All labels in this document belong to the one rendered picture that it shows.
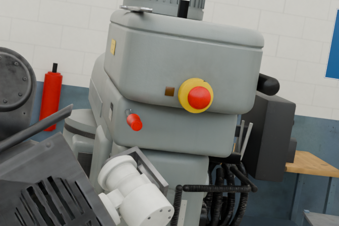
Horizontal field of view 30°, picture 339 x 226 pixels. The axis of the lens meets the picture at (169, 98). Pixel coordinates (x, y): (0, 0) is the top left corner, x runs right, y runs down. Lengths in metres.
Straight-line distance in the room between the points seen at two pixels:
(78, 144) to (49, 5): 3.84
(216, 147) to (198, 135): 0.04
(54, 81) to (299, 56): 2.23
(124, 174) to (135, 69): 0.25
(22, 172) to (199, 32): 0.51
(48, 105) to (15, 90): 4.58
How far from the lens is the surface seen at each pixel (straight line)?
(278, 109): 1.62
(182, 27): 1.11
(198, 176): 1.30
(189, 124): 1.23
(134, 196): 0.90
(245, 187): 1.26
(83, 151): 1.72
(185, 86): 1.09
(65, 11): 5.50
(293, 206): 6.05
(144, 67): 1.11
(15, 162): 0.72
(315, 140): 6.12
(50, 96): 5.41
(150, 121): 1.21
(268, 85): 1.19
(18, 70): 0.85
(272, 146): 1.63
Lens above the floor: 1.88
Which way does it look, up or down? 7 degrees down
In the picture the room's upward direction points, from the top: 9 degrees clockwise
